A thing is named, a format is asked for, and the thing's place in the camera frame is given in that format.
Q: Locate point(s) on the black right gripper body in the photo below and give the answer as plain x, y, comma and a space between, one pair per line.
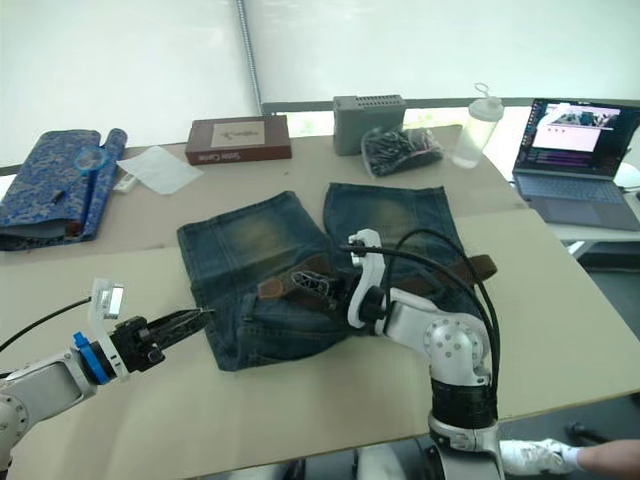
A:
342, 295

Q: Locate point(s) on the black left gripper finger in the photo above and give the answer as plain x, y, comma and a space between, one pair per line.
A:
181, 336
180, 316

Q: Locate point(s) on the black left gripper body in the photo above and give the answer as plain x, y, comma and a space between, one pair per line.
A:
134, 346

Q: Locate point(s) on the blue denim shorts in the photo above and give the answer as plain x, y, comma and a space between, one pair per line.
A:
250, 260

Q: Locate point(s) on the brown braided belt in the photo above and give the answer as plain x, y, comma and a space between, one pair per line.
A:
480, 266

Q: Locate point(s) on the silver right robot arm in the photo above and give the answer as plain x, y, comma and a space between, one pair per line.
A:
450, 345

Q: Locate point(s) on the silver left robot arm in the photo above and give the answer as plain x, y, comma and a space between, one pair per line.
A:
47, 380

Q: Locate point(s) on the small white label box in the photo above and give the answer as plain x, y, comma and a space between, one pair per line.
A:
125, 183

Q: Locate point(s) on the white translucent sheet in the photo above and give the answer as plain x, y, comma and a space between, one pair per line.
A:
160, 170

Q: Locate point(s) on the blue brocade fabric roll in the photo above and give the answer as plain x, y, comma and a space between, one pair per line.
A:
102, 190

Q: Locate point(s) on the clear bag of black parts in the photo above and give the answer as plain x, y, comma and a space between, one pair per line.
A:
400, 150

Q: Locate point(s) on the brown rectangular box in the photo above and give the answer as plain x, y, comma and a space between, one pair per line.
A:
239, 140

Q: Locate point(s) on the small black pen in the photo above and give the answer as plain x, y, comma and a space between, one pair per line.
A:
58, 196

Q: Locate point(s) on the grey vented metal box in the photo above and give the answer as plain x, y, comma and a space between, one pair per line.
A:
367, 122

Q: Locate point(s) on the blue rimmed magnifying glass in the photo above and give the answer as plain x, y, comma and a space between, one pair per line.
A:
92, 160

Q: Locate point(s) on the blue brocade fabric case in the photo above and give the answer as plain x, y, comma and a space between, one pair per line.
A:
37, 185

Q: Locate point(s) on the clear bottle with white lid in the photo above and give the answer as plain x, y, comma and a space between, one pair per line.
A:
475, 135

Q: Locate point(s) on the flexible metal conduit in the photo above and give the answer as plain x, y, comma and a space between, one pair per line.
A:
250, 55

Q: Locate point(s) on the white sneaker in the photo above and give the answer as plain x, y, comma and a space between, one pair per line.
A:
537, 456

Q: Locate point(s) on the grey open laptop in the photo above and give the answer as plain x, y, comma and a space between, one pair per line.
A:
570, 165

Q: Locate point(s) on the white side desk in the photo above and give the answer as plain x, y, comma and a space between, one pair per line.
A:
605, 245

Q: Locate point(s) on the black chair base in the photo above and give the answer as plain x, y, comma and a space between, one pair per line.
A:
585, 432

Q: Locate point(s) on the person's bare lower leg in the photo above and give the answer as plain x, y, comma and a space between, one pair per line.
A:
610, 454

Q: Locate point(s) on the white rounded object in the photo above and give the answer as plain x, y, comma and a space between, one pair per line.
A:
631, 177

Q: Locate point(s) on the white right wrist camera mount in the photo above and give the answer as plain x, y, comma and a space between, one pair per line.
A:
369, 285

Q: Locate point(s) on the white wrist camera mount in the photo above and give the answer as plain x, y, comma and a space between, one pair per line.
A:
369, 285
109, 300

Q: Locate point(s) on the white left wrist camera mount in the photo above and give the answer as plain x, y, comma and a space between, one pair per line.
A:
109, 300

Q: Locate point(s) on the grey window frame rail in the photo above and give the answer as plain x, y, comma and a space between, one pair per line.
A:
300, 106

